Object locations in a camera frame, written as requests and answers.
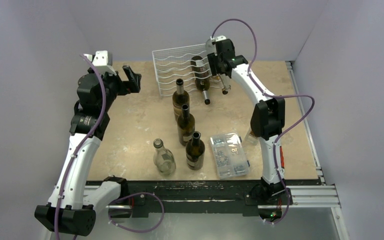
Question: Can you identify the dark green wine bottle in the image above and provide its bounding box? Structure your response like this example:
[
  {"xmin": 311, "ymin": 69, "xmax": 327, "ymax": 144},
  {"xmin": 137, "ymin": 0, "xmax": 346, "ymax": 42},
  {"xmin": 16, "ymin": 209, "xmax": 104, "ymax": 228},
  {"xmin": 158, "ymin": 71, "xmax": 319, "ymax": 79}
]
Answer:
[{"xmin": 177, "ymin": 104, "xmax": 196, "ymax": 146}]

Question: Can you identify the clear plastic screw box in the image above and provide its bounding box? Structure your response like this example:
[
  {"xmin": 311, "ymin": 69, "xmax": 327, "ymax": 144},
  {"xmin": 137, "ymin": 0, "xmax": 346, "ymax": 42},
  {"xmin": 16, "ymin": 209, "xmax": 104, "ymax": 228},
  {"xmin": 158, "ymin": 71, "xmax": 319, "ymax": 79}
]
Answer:
[{"xmin": 210, "ymin": 132, "xmax": 250, "ymax": 180}]

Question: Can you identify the white wire wine rack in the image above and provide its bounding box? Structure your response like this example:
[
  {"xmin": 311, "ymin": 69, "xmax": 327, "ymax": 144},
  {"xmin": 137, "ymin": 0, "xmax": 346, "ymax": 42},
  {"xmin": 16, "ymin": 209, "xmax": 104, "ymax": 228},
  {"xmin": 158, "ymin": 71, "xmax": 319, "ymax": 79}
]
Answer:
[{"xmin": 152, "ymin": 43, "xmax": 210, "ymax": 98}]

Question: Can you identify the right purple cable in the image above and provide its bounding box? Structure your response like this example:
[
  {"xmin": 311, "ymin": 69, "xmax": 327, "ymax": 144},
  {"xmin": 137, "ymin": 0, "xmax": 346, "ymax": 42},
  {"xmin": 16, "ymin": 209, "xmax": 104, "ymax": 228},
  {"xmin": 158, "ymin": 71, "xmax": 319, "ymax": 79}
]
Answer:
[{"xmin": 211, "ymin": 18, "xmax": 315, "ymax": 226}]

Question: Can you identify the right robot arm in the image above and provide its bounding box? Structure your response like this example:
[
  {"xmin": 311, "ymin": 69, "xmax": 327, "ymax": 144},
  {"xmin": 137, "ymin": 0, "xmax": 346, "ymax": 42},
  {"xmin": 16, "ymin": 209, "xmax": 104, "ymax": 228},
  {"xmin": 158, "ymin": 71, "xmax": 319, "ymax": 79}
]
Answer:
[{"xmin": 205, "ymin": 35, "xmax": 286, "ymax": 204}]

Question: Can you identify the dark brown wine bottle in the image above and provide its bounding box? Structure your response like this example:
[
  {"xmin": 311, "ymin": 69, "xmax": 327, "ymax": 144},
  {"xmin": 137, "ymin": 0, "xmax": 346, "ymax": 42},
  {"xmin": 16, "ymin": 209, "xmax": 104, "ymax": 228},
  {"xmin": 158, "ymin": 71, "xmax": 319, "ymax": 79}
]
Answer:
[{"xmin": 185, "ymin": 131, "xmax": 206, "ymax": 170}]

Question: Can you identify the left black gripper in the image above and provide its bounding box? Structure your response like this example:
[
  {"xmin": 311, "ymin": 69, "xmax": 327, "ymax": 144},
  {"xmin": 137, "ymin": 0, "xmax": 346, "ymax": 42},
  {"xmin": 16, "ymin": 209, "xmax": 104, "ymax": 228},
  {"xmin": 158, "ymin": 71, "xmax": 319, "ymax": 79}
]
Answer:
[{"xmin": 88, "ymin": 65, "xmax": 140, "ymax": 112}]

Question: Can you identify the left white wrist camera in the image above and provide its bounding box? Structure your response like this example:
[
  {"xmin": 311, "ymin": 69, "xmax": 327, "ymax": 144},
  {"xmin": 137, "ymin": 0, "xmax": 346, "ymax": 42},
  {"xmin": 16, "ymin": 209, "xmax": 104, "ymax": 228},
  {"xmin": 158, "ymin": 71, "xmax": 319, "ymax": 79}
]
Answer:
[{"xmin": 83, "ymin": 50, "xmax": 117, "ymax": 76}]

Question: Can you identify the square clear liquor bottle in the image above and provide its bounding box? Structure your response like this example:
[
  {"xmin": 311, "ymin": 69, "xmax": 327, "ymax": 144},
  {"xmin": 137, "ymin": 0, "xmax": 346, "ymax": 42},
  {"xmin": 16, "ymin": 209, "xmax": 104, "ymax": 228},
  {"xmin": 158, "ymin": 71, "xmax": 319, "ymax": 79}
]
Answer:
[{"xmin": 244, "ymin": 128, "xmax": 259, "ymax": 146}]

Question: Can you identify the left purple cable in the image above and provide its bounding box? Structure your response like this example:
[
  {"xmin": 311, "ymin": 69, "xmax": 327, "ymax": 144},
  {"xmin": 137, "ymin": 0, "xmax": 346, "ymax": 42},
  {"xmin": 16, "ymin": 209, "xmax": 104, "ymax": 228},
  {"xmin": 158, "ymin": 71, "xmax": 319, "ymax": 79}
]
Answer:
[{"xmin": 53, "ymin": 54, "xmax": 108, "ymax": 240}]

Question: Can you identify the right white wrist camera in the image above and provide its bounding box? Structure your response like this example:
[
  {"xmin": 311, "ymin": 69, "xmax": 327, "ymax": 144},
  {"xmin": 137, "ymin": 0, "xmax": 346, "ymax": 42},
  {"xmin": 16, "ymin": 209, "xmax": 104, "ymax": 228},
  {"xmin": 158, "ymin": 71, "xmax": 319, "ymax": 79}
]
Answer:
[{"xmin": 205, "ymin": 35, "xmax": 227, "ymax": 56}]

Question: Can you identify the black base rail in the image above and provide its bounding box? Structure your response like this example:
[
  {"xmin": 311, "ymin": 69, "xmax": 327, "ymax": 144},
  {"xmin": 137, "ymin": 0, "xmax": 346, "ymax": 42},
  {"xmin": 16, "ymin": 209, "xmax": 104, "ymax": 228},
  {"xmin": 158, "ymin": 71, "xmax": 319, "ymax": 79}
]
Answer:
[{"xmin": 105, "ymin": 179, "xmax": 294, "ymax": 219}]

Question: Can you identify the short clear glass bottle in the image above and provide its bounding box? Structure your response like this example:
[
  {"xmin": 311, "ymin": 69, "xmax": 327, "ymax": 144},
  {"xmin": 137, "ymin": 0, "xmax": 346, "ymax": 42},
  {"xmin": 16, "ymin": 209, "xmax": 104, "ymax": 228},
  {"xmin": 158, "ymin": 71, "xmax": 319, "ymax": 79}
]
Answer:
[{"xmin": 153, "ymin": 138, "xmax": 176, "ymax": 176}]

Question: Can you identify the red handled adjustable wrench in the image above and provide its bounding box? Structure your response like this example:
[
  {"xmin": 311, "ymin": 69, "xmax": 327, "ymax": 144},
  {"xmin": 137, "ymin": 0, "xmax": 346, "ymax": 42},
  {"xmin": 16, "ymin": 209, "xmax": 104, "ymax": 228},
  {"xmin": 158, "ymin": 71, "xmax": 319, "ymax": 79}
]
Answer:
[{"xmin": 279, "ymin": 146, "xmax": 285, "ymax": 169}]

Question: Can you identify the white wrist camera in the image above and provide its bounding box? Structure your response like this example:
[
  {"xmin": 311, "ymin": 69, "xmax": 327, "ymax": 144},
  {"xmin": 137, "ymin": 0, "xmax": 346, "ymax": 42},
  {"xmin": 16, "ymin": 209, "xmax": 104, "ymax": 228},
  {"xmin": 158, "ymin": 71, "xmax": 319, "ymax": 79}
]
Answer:
[
  {"xmin": 83, "ymin": 50, "xmax": 117, "ymax": 76},
  {"xmin": 205, "ymin": 35, "xmax": 227, "ymax": 56}
]

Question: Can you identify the olive green wine bottle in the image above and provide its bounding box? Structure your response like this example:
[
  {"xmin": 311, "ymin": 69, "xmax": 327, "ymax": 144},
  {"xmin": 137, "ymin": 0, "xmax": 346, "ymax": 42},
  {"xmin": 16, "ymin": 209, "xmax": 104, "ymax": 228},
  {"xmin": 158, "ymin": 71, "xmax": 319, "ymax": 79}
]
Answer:
[{"xmin": 172, "ymin": 78, "xmax": 190, "ymax": 120}]

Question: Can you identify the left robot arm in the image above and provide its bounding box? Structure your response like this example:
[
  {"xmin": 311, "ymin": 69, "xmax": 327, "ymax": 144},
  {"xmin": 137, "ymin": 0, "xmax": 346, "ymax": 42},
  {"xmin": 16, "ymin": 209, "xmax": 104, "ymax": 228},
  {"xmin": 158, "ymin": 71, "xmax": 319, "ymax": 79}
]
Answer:
[{"xmin": 34, "ymin": 65, "xmax": 142, "ymax": 237}]

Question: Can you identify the dark bottle lying in rack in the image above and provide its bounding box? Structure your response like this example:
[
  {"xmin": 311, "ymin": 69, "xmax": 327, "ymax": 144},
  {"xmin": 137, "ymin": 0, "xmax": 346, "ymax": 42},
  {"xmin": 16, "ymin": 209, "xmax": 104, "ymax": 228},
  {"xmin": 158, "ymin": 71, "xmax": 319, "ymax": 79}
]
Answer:
[{"xmin": 190, "ymin": 55, "xmax": 211, "ymax": 105}]

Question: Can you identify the small clear bottle in rack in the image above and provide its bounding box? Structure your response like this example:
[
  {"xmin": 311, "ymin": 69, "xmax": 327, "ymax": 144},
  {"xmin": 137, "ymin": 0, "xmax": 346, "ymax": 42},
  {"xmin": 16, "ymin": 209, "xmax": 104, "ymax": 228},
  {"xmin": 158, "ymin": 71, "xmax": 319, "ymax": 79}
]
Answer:
[{"xmin": 212, "ymin": 74, "xmax": 231, "ymax": 95}]

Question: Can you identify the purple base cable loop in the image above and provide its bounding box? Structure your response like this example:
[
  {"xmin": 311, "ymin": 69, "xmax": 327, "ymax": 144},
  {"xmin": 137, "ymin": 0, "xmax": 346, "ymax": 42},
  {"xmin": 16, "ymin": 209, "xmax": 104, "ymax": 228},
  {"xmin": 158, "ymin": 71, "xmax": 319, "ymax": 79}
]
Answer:
[{"xmin": 108, "ymin": 192, "xmax": 165, "ymax": 234}]

